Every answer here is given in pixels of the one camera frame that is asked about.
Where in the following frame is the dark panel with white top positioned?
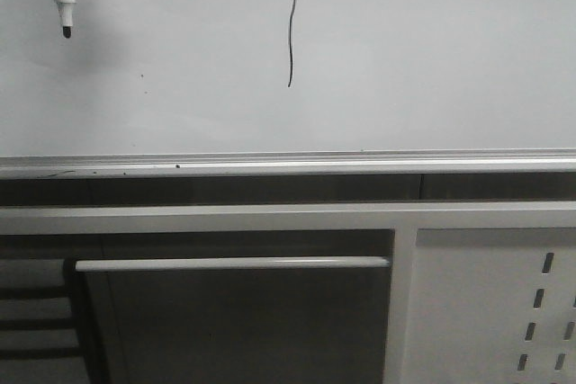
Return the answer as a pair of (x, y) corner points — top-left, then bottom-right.
(76, 256), (391, 383)

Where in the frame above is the white metal frame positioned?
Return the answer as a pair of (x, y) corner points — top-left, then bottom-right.
(1, 201), (575, 383)

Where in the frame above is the aluminium whiteboard marker tray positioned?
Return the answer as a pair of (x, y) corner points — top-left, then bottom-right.
(1, 148), (575, 180)

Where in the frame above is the white perforated metal panel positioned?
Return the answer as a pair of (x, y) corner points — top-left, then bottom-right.
(402, 228), (575, 383)

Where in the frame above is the white whiteboard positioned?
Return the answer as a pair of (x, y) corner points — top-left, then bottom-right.
(1, 0), (575, 156)

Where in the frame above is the dark slatted chair back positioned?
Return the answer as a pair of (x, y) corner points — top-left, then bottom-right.
(1, 258), (98, 383)

